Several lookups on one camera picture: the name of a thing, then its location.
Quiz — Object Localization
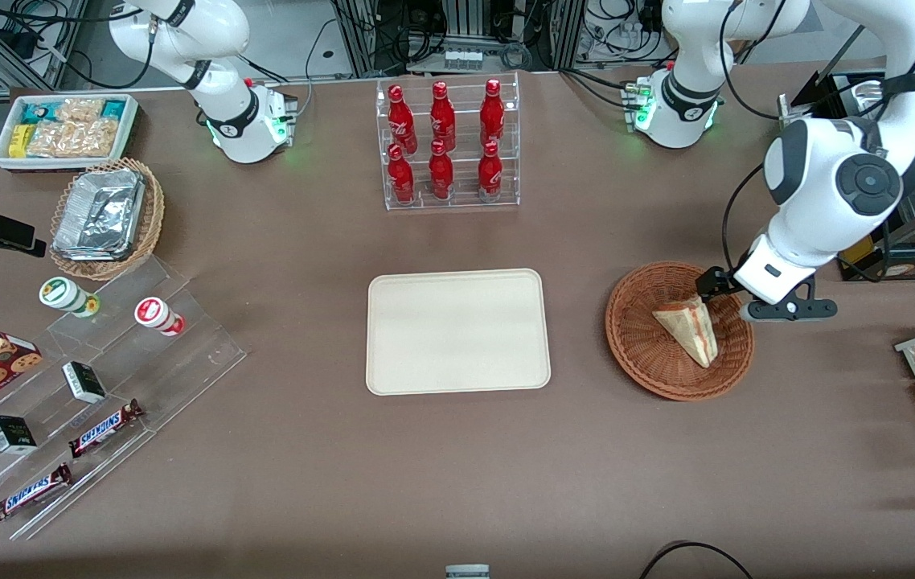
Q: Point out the brown wicker basket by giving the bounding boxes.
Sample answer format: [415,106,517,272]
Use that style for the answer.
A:
[605,261,757,402]

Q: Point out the white snack bin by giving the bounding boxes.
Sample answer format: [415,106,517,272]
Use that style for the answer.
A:
[0,92,142,175]

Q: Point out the aluminium foil container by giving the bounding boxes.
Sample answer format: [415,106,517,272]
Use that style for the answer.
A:
[51,166,147,263]

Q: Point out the snickers chocolate bar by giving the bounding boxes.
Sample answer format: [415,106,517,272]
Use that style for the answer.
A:
[0,462,74,525]
[68,398,146,460]

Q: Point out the clear acrylic bottle rack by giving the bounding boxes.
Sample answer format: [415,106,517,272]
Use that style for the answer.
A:
[375,72,522,212]

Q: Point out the large clear cracker bag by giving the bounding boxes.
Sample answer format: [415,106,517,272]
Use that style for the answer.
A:
[27,119,119,159]

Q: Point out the triangle sandwich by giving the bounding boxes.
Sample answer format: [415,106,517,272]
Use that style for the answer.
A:
[651,294,720,370]

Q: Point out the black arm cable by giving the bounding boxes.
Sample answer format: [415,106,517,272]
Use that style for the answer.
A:
[720,164,765,276]

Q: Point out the cream plastic tray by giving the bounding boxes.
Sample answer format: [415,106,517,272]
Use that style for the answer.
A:
[365,268,553,397]

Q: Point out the red lid cup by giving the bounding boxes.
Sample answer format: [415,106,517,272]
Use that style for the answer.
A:
[133,296,187,338]

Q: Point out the small clear cracker bag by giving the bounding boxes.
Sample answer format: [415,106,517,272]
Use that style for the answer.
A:
[55,97,106,124]

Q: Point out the green lid cup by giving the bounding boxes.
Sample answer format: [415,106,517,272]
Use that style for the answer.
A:
[38,276,102,320]

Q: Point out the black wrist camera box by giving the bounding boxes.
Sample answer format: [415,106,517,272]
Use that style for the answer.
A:
[741,297,839,324]

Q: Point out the light wicker basket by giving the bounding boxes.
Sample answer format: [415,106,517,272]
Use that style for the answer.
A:
[48,157,166,283]

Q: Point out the black floor cable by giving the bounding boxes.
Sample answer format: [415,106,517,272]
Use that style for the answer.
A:
[638,540,757,579]

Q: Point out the red cola bottle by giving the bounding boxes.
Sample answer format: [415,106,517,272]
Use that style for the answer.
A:
[428,138,455,201]
[477,139,504,203]
[387,142,416,205]
[479,77,506,148]
[387,84,419,154]
[429,80,458,152]

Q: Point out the small black box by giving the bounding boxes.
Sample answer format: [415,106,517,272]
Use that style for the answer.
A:
[61,360,108,405]
[0,414,39,456]

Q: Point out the clear acrylic stepped display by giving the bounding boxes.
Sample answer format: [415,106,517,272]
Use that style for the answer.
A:
[0,255,248,542]

